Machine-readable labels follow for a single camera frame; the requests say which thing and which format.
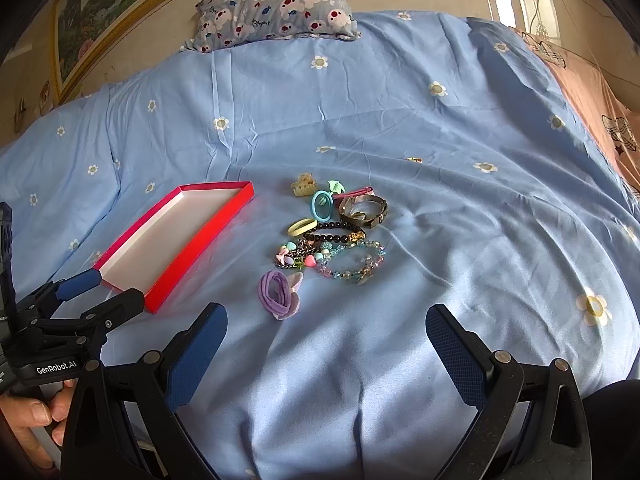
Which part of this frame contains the black bead bracelet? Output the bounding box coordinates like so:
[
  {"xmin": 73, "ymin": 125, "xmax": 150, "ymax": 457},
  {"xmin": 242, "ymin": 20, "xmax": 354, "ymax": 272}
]
[{"xmin": 302, "ymin": 220, "xmax": 368, "ymax": 247}]

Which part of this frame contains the red shallow box tray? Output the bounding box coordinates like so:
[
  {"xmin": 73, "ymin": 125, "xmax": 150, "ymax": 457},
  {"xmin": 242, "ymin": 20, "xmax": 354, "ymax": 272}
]
[{"xmin": 94, "ymin": 181, "xmax": 254, "ymax": 314}]

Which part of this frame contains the purple hair tie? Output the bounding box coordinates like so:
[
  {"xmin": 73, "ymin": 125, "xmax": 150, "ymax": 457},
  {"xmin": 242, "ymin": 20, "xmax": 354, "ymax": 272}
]
[{"xmin": 257, "ymin": 268, "xmax": 305, "ymax": 322}]

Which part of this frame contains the gold hair claw clip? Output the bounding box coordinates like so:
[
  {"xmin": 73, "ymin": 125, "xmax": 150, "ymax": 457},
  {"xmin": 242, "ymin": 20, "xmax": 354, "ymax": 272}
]
[{"xmin": 291, "ymin": 172, "xmax": 319, "ymax": 197}]

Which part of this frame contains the blue hair tie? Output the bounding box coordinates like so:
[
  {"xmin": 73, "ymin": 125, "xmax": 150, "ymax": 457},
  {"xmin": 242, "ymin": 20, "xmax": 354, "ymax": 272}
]
[{"xmin": 310, "ymin": 188, "xmax": 335, "ymax": 224}]

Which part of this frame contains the pink patterned blanket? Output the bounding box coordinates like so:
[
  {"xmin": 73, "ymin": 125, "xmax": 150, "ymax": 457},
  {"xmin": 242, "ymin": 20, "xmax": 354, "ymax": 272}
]
[{"xmin": 516, "ymin": 29, "xmax": 639, "ymax": 196}]

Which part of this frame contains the colorful charm bracelet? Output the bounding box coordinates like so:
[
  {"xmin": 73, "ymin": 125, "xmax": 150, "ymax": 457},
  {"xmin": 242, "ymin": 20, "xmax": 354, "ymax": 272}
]
[{"xmin": 273, "ymin": 237, "xmax": 335, "ymax": 271}]

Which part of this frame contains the gold framed landscape painting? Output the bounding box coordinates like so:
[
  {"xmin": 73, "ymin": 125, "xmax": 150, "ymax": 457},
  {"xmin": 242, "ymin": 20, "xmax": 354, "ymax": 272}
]
[{"xmin": 51, "ymin": 0, "xmax": 169, "ymax": 104}]

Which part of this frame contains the bronze metal wristwatch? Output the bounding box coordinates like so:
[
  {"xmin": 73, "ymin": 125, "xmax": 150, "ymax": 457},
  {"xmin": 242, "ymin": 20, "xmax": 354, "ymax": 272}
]
[{"xmin": 338, "ymin": 195, "xmax": 388, "ymax": 229}]

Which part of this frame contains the pink hair clip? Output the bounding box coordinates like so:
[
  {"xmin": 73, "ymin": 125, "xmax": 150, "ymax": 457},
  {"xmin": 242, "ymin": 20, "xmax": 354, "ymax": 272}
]
[{"xmin": 332, "ymin": 186, "xmax": 375, "ymax": 203}]

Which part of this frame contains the yellow hair tie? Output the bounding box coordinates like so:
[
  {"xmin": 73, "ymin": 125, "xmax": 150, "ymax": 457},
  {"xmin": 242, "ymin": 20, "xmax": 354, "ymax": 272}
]
[{"xmin": 286, "ymin": 216, "xmax": 319, "ymax": 239}]

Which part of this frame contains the person's left hand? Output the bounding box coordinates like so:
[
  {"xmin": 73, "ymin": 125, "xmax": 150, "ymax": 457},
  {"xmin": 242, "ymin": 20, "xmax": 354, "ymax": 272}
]
[{"xmin": 1, "ymin": 379, "xmax": 76, "ymax": 470}]

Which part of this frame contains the cartoon print blue pillow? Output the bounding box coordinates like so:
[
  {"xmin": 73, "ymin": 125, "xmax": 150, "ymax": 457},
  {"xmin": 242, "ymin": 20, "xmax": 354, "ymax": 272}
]
[{"xmin": 184, "ymin": 0, "xmax": 360, "ymax": 53}]

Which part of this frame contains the light blue floral bedsheet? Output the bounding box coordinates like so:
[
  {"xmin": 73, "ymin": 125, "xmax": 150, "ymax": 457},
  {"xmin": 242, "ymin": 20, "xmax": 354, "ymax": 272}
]
[{"xmin": 1, "ymin": 12, "xmax": 639, "ymax": 479}]

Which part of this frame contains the pastel crystal bead bracelet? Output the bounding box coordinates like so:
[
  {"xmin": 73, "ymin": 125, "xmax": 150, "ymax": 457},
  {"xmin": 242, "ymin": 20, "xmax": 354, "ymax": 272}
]
[{"xmin": 316, "ymin": 237, "xmax": 388, "ymax": 286}]

